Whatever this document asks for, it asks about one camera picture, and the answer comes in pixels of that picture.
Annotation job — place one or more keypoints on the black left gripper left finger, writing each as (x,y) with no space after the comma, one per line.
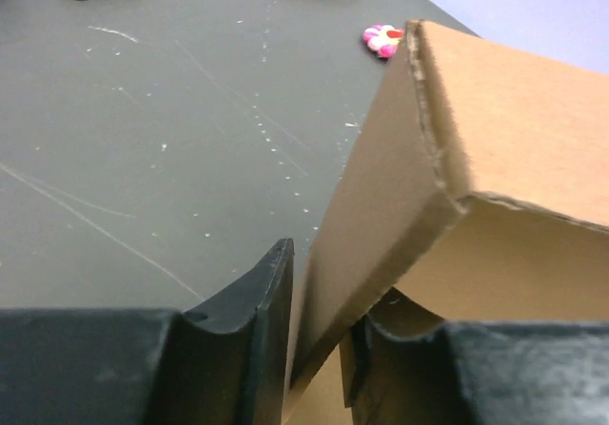
(221,362)

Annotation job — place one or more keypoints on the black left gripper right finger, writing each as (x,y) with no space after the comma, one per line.
(408,365)

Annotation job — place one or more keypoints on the brown cardboard box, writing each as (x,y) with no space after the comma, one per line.
(478,188)

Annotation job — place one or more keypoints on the pink flower charm right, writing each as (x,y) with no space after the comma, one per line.
(383,40)

